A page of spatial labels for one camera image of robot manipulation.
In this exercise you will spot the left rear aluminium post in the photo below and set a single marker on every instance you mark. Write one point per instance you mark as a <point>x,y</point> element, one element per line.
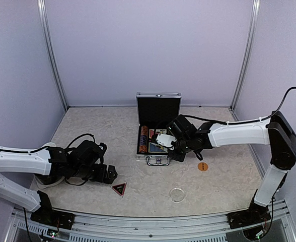
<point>51,55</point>

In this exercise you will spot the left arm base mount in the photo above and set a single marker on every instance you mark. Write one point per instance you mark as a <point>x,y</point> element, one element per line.
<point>48,216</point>

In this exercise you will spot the aluminium poker case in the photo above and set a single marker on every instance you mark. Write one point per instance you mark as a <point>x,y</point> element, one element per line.
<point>156,110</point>

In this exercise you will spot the front aluminium frame rail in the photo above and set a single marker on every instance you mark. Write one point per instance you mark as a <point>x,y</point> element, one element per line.
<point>95,227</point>

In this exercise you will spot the orange big blind button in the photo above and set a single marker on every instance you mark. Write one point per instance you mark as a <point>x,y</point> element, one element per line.
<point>202,166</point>

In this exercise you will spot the clear round dealer puck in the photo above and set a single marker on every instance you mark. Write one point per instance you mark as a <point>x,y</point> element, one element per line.
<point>177,195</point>

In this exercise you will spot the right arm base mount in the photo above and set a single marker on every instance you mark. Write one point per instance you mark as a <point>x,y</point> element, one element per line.
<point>254,214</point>

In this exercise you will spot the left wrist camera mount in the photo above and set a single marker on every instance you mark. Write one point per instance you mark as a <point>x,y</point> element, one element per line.
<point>103,147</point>

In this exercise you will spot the blue playing card deck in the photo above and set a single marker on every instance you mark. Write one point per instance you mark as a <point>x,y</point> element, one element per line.
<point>155,148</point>

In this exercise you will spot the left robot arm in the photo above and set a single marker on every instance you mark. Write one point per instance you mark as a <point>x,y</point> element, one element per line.
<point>80,160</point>

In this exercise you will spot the right rear aluminium post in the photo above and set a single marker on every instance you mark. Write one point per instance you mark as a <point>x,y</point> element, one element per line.
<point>247,53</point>

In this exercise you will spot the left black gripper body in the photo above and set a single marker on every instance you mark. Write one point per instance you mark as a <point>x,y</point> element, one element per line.
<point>98,176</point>

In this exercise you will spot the clear round tray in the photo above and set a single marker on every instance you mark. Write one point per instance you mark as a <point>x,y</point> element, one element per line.
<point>51,162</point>

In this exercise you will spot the aluminium post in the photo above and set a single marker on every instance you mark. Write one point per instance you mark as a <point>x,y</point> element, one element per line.
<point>247,53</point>
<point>51,55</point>

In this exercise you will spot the left chip row in case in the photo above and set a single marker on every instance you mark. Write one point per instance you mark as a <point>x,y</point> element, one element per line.
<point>143,139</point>

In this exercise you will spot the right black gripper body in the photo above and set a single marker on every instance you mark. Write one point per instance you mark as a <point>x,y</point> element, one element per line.
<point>180,157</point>

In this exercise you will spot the red playing card deck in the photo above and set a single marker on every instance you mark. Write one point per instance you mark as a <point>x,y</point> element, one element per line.
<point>152,132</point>

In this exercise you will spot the red triangular dealer button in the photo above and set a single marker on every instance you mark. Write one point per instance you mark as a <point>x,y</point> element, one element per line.
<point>119,189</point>

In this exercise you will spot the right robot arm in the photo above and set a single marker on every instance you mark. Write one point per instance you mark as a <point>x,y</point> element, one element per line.
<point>273,130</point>

